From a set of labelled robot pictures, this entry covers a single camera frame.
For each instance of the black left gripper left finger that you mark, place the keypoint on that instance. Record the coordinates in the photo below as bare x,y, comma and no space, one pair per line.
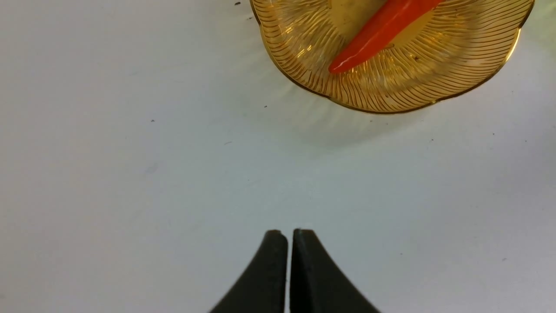
261,287

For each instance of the toy carrot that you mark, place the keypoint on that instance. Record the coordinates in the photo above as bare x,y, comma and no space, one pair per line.
390,20

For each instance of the amber ribbed glass plate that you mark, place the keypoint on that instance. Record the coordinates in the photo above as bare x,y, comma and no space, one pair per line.
445,53

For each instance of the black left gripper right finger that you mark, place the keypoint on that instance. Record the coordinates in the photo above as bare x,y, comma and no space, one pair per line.
317,285

